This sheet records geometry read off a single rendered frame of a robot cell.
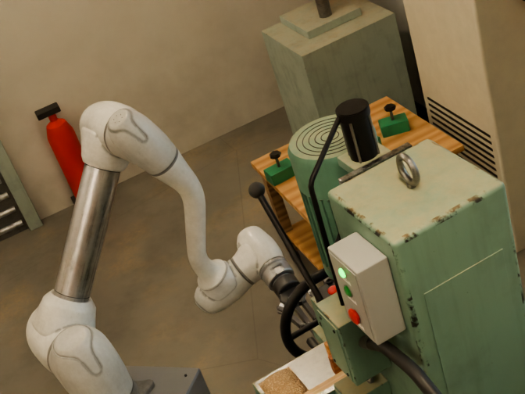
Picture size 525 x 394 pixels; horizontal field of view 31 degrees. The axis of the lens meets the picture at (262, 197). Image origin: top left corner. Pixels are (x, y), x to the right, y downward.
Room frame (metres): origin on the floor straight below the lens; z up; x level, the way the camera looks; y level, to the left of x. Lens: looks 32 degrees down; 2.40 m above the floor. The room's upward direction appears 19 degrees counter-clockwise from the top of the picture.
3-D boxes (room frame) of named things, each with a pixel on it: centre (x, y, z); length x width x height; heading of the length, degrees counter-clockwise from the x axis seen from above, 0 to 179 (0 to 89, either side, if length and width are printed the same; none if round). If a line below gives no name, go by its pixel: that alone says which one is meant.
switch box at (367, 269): (1.23, -0.12, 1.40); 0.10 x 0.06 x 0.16; 16
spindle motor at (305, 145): (1.58, -0.16, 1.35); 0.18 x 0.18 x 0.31
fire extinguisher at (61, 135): (4.36, 0.86, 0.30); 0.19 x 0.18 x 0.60; 13
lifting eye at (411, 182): (1.30, -0.24, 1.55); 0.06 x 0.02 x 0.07; 16
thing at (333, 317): (1.33, -0.08, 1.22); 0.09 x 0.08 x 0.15; 16
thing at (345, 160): (1.45, -0.20, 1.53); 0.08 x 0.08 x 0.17; 16
